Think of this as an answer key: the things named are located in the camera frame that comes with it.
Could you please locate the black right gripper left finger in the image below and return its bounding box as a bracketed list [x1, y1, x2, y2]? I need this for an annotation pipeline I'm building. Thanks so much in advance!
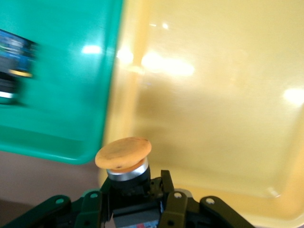
[2, 178, 114, 228]

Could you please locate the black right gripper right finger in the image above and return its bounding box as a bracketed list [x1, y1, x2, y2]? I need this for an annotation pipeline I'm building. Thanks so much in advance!
[159, 170, 256, 228]

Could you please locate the yellow button with red indicator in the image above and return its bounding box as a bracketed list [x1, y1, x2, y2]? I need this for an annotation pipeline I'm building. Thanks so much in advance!
[95, 136, 167, 228]

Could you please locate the green push button switch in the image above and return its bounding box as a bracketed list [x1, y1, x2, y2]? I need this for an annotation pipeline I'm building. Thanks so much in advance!
[0, 29, 40, 106]

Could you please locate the yellow plastic tray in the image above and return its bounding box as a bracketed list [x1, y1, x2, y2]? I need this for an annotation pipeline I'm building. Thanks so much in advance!
[98, 0, 304, 228]

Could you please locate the green plastic tray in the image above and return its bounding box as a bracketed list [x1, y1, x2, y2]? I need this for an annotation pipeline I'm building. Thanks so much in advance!
[0, 0, 124, 166]

